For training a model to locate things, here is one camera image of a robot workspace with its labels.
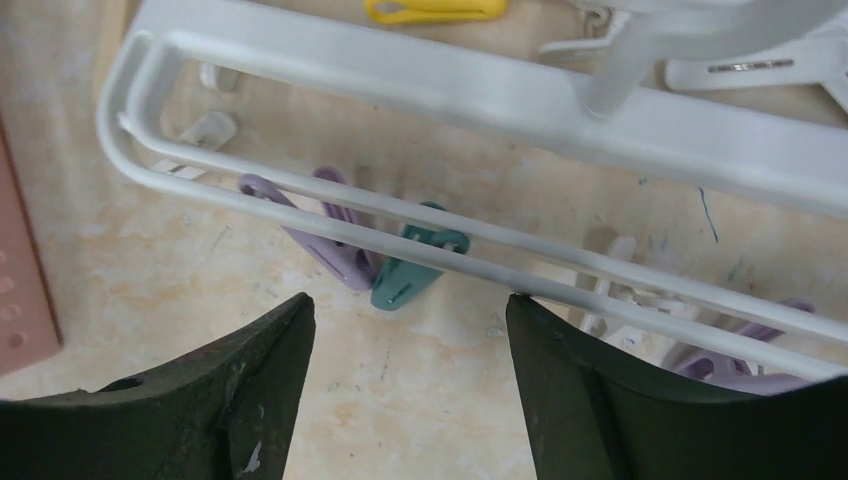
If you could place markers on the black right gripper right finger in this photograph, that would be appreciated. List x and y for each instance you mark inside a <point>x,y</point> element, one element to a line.
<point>593,411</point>

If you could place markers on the purple clothes peg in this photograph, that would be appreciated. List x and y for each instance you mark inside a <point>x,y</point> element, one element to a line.
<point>721,370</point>
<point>353,266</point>

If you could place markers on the teal clothes peg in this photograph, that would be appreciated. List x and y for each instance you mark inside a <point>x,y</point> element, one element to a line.
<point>400,281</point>

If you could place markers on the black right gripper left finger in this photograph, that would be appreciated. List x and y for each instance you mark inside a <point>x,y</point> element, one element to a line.
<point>226,410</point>

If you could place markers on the pink plastic basket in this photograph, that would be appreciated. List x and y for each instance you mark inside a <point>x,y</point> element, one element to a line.
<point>29,328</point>

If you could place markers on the yellow clothes peg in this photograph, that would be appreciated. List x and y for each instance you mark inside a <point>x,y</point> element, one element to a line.
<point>400,12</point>

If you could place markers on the white clothes peg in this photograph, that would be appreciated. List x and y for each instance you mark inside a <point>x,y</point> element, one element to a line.
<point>621,248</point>

